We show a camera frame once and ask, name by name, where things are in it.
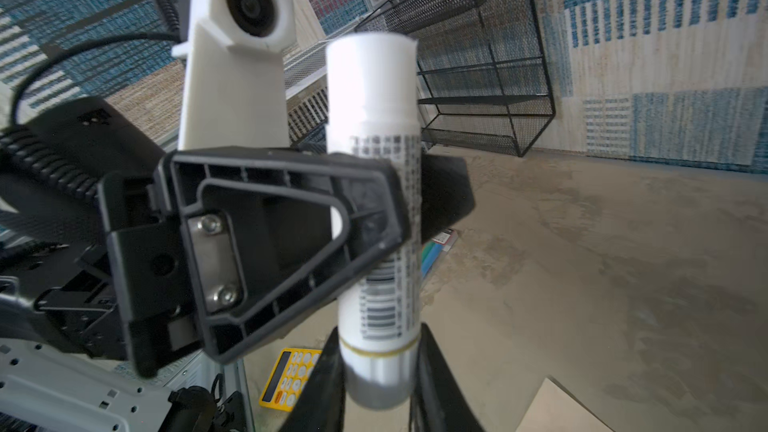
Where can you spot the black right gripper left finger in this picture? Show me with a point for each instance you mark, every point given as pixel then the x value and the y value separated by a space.
pixel 321 405

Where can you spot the pink envelope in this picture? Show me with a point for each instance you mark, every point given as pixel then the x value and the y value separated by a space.
pixel 554 410

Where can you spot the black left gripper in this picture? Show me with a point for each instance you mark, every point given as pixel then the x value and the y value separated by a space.
pixel 236 246

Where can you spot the pack of coloured markers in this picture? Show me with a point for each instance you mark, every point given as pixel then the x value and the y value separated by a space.
pixel 432 251

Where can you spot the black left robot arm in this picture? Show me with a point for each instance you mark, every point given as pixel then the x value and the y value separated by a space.
pixel 57 289

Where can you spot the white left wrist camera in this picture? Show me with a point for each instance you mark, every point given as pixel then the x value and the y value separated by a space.
pixel 234 88

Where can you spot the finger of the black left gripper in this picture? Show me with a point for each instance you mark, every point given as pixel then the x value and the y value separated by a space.
pixel 446 193

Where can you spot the black wire shelf rack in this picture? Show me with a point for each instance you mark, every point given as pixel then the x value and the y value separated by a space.
pixel 482 76

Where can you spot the yellow calculator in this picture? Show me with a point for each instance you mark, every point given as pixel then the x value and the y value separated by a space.
pixel 288 378

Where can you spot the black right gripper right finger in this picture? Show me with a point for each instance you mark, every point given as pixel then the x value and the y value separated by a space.
pixel 437 403

